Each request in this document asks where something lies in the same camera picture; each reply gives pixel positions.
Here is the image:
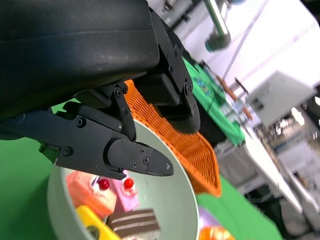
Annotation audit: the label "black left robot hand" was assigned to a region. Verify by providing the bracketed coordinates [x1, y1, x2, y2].
[0, 0, 201, 181]

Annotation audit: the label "salmon cake slice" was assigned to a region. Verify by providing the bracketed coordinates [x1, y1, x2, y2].
[66, 171, 118, 218]

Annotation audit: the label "pink cake slice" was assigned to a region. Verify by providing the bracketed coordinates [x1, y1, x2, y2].
[109, 176, 140, 213]

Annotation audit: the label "yellow cake slice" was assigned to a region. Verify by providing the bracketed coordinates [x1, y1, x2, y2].
[75, 205, 121, 240]

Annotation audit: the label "pale grey bowl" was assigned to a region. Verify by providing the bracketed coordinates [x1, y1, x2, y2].
[47, 117, 200, 240]

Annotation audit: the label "chocolate layered cake slice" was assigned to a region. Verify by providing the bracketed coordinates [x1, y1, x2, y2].
[106, 208, 161, 238]

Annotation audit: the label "orange white striped bread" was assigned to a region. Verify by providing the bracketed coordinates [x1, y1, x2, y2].
[199, 226, 236, 240]

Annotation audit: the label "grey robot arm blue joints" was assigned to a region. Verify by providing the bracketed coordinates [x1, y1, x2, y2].
[202, 0, 232, 53]

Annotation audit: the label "orange wicker basket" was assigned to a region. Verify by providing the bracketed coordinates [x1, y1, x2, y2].
[124, 79, 223, 198]

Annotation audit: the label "lilac round plate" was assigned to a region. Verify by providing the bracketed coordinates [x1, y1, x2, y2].
[198, 207, 222, 232]

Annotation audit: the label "green cloth with print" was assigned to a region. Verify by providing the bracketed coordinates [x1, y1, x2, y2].
[181, 56, 246, 146]

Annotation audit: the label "green tablecloth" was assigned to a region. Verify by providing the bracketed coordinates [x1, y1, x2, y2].
[0, 98, 283, 240]

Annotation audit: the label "grey equipment box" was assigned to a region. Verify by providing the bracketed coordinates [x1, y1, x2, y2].
[245, 70, 318, 129]

